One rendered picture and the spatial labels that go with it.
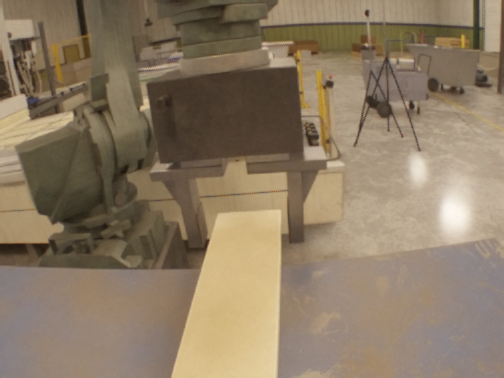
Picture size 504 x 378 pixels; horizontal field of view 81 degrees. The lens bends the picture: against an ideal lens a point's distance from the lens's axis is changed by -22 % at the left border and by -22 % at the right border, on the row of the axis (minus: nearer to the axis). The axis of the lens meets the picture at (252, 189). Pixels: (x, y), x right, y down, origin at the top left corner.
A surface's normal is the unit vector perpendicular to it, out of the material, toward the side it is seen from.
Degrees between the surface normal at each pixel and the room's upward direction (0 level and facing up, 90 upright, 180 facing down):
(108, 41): 89
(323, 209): 90
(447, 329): 0
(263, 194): 90
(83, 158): 90
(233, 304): 0
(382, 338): 0
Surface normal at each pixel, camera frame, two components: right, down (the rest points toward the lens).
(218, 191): -0.04, 0.44
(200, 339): -0.11, -0.90
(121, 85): 0.62, 0.00
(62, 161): 0.68, 0.25
